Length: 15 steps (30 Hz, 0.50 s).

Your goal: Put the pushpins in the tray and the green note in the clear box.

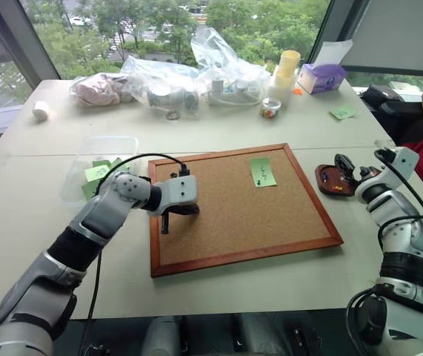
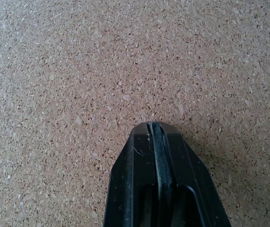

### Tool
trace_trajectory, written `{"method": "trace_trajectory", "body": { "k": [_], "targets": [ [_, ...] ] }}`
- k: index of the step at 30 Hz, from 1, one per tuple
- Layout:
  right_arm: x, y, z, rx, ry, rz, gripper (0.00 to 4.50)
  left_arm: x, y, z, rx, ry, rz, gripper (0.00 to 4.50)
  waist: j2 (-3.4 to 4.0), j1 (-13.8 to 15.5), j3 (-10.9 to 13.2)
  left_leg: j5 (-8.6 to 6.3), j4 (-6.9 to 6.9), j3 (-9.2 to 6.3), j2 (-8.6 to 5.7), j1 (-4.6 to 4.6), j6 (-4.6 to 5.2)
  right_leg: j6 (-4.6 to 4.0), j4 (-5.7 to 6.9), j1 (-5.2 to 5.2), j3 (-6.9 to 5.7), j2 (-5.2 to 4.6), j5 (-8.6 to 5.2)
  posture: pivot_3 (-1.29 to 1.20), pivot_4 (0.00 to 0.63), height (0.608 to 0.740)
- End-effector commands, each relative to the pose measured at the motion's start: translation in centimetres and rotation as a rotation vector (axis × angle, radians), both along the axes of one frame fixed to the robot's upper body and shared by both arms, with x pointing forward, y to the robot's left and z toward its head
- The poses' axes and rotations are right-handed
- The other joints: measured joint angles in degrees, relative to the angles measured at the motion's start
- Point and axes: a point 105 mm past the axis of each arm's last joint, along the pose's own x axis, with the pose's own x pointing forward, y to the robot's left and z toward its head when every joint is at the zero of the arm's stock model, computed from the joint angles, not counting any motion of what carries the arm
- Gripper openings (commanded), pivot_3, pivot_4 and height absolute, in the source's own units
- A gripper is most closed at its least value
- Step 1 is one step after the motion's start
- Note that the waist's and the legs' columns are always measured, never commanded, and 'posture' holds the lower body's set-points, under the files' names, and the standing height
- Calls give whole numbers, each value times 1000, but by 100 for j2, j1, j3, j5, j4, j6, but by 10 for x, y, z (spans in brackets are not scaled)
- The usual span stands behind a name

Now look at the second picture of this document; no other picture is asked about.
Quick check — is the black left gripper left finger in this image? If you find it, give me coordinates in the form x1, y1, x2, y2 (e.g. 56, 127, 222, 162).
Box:
103, 122, 162, 227

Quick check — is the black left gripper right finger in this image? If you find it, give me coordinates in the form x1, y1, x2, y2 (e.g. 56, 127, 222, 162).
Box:
151, 121, 232, 227

